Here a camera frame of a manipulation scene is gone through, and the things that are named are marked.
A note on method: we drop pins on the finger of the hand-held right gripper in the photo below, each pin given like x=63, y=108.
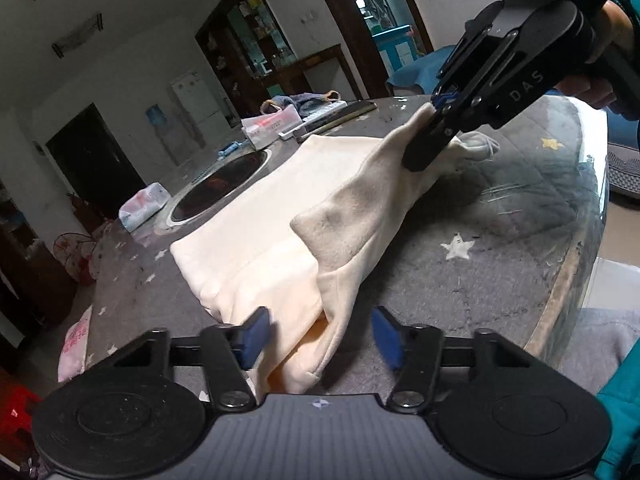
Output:
x=430, y=150
x=475, y=55

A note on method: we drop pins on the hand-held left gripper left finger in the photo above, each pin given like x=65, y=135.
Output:
x=252, y=337

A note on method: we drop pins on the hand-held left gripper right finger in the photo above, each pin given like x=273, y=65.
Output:
x=387, y=337

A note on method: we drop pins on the cream garment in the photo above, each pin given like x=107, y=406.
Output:
x=280, y=210

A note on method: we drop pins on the person's right hand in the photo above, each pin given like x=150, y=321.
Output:
x=617, y=25

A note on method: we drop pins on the blue cabinet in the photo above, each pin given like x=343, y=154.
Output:
x=397, y=47

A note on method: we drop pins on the black tablet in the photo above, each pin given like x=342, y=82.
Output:
x=345, y=112

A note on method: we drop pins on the flat white box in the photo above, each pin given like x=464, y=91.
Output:
x=320, y=115

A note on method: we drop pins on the dark wooden sideboard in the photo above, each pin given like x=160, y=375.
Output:
x=315, y=72

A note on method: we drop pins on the round black induction cooktop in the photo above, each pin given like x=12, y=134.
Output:
x=220, y=190

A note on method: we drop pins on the grey patterned cushion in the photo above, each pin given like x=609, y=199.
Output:
x=622, y=170

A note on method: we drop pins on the pink tissue box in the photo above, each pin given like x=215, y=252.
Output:
x=270, y=127

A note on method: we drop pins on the pink white soft tissue pack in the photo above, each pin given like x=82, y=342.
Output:
x=142, y=207

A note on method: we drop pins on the pink checked pillow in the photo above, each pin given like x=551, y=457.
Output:
x=75, y=345

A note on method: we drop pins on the blue smartwatch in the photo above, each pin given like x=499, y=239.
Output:
x=229, y=150

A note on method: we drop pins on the polka dot play tent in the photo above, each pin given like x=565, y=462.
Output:
x=75, y=257

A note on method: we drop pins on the dark wooden glass cabinet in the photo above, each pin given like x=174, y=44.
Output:
x=245, y=50

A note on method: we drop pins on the person's grey pants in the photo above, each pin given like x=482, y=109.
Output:
x=600, y=345

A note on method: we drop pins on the water dispenser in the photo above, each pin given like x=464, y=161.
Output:
x=162, y=135

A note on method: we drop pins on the dark wooden door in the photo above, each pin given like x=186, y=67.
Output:
x=95, y=165

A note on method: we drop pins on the white refrigerator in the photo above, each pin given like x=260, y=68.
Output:
x=195, y=110

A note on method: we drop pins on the red plastic stool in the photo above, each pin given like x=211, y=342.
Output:
x=15, y=410

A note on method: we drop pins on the person's teal jacket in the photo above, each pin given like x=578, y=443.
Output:
x=622, y=420

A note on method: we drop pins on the wall lamp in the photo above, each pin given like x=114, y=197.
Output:
x=77, y=35

